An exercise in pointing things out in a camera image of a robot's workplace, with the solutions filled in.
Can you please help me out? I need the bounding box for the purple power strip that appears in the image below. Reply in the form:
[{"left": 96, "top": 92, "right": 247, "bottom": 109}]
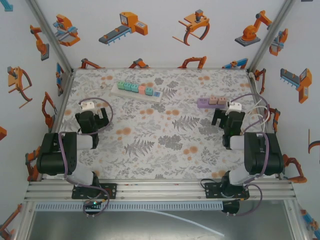
[{"left": 196, "top": 97, "right": 229, "bottom": 110}]

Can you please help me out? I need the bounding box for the white multi-socket power strip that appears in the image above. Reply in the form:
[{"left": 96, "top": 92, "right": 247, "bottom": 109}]
[{"left": 110, "top": 82, "right": 164, "bottom": 104}]

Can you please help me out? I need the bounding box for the floral tablecloth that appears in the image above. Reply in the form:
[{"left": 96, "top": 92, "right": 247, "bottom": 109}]
[{"left": 51, "top": 67, "right": 274, "bottom": 181}]

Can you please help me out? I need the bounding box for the black controller board with LED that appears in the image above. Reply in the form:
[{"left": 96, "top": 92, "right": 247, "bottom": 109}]
[{"left": 83, "top": 199, "right": 104, "bottom": 214}]

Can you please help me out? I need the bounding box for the thin white tube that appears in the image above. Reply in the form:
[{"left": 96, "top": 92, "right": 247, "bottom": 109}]
[{"left": 139, "top": 209, "right": 226, "bottom": 238}]

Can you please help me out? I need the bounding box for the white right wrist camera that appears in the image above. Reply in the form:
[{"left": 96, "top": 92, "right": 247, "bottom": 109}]
[{"left": 227, "top": 100, "right": 243, "bottom": 114}]

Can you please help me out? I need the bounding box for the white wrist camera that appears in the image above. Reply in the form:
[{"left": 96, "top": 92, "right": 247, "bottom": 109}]
[
  {"left": 78, "top": 100, "right": 95, "bottom": 113},
  {"left": 227, "top": 100, "right": 243, "bottom": 114}
]

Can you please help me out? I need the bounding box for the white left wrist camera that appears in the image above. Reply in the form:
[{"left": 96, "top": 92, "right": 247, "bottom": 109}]
[{"left": 78, "top": 100, "right": 95, "bottom": 113}]

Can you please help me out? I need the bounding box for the aluminium side rail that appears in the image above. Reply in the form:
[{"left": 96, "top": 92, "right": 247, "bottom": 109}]
[
  {"left": 246, "top": 71, "right": 276, "bottom": 137},
  {"left": 49, "top": 70, "right": 76, "bottom": 135}
]

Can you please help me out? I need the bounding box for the black cable connector box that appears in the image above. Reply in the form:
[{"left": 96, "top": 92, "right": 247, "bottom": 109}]
[{"left": 221, "top": 199, "right": 241, "bottom": 216}]

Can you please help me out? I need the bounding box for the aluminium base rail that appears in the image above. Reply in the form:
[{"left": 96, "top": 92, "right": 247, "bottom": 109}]
[{"left": 23, "top": 178, "right": 297, "bottom": 202}]

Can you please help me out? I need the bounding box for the aluminium frame post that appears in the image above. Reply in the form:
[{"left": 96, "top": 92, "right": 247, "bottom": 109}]
[
  {"left": 24, "top": 0, "right": 75, "bottom": 74},
  {"left": 246, "top": 0, "right": 298, "bottom": 73}
]

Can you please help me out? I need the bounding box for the white slotted cable duct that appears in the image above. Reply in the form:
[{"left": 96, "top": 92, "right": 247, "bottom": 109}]
[{"left": 34, "top": 201, "right": 224, "bottom": 212}]

